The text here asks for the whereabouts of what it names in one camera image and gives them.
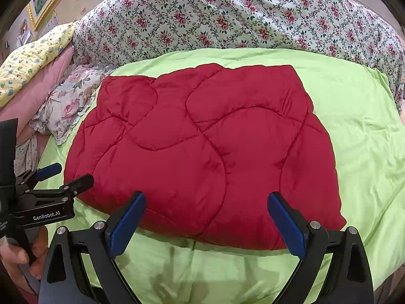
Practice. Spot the yellow floral pillow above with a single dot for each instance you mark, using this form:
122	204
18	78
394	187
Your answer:
28	57

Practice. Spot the red quilted jacket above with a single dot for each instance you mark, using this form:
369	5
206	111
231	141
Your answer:
205	152

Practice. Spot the white dotted cloth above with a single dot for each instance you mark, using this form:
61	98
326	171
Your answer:
27	155

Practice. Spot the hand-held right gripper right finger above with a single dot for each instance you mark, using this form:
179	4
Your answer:
286	224

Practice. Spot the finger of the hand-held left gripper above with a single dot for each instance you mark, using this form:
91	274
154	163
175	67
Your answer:
47	171
80	184

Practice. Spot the light green blanket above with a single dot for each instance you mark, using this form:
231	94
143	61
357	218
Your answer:
364	139

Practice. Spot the pink pillow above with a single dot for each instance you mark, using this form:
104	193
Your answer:
41	82

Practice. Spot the large flower print pillow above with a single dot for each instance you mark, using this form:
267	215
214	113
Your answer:
69	101

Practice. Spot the person's left hand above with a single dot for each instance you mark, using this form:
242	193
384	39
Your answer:
12	259

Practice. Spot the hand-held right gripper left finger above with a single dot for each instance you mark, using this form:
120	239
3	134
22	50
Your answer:
126	224

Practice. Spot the rose print bedsheet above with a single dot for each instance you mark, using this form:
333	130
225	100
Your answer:
221	15

